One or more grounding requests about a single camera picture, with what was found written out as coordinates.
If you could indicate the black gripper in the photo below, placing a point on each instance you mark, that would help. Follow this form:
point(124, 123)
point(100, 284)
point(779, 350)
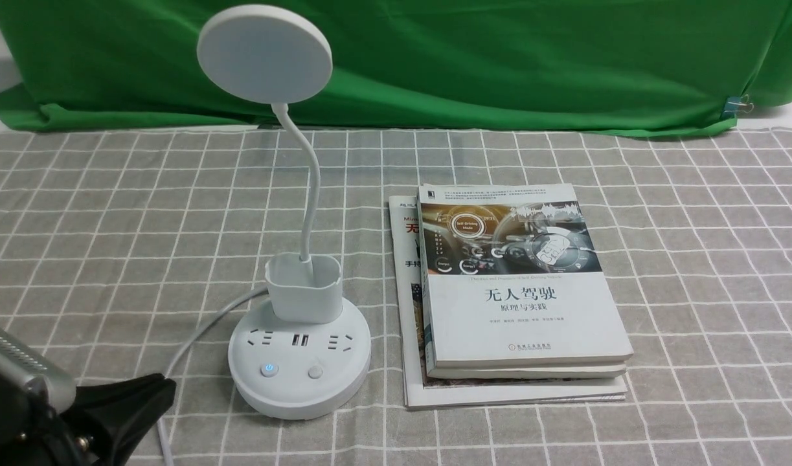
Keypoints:
point(48, 419)

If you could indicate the white desk lamp with sockets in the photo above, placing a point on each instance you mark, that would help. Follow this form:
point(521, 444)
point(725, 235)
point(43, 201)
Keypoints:
point(306, 349)

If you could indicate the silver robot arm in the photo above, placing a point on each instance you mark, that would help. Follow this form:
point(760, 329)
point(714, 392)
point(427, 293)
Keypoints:
point(46, 418)

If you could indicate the grey checked tablecloth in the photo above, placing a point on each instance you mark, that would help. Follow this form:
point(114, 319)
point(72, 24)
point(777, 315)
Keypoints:
point(114, 246)

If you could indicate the thin magazine at bottom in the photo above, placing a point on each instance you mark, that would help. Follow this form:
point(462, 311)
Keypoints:
point(422, 392)

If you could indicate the white self-driving textbook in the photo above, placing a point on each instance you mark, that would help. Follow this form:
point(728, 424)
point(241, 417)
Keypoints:
point(511, 280)

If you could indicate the white book under textbook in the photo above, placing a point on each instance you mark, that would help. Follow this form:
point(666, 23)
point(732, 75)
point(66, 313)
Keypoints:
point(593, 371)

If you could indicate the green backdrop cloth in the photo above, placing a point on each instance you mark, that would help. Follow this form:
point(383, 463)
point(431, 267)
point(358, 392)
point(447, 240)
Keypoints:
point(635, 68)

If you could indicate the blue binder clip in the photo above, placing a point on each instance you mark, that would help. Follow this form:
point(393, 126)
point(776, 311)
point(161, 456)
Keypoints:
point(737, 106)

